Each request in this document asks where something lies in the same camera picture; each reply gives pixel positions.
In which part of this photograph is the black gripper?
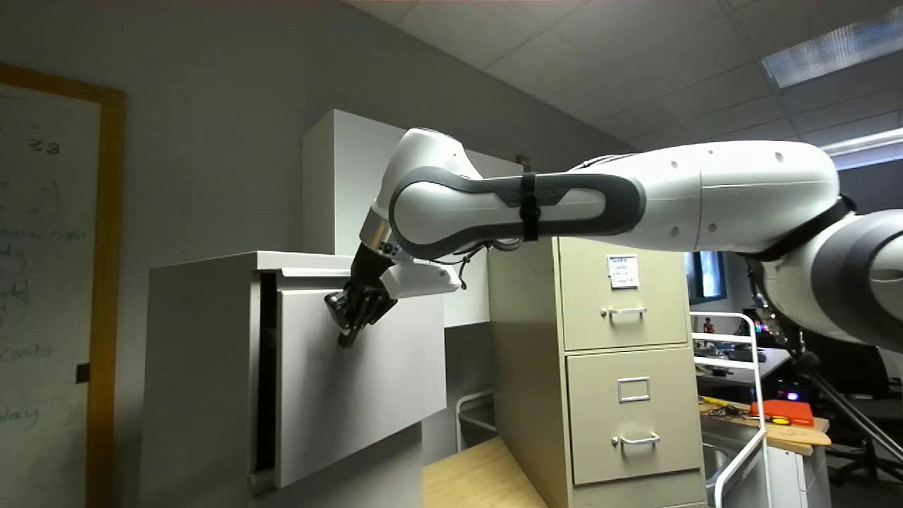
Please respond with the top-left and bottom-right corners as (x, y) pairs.
(324, 245), (395, 348)

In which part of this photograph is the grey filing cabinet drawer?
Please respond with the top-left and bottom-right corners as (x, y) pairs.
(274, 275), (447, 489)

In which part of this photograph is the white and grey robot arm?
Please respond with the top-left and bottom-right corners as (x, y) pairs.
(324, 128), (903, 350)

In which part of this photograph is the grey filing cabinet body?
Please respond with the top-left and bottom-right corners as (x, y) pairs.
(140, 252), (425, 508)

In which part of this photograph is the beige metal filing cabinet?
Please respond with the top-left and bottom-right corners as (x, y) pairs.
(489, 238), (705, 508)

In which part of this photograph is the wood framed whiteboard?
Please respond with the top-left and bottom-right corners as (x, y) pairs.
(0, 66), (125, 508)

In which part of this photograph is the dark window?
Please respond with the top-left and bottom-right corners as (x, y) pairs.
(687, 252), (728, 302)

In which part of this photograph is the orange red tool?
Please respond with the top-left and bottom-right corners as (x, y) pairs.
(762, 398), (814, 426)

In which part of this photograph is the wooden side table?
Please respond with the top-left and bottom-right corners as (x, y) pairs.
(701, 395), (831, 456)

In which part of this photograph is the ceiling fluorescent light strip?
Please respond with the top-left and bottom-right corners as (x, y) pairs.
(824, 128), (903, 171)

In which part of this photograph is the ceiling light panel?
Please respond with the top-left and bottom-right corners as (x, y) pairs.
(762, 7), (903, 89)

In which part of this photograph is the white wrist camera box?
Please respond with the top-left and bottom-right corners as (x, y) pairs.
(378, 264), (464, 300)

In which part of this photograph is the white wall cabinet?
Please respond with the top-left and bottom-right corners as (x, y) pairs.
(300, 110), (519, 329)

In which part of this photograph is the white metal tube frame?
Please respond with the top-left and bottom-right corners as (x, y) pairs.
(693, 312), (769, 508)

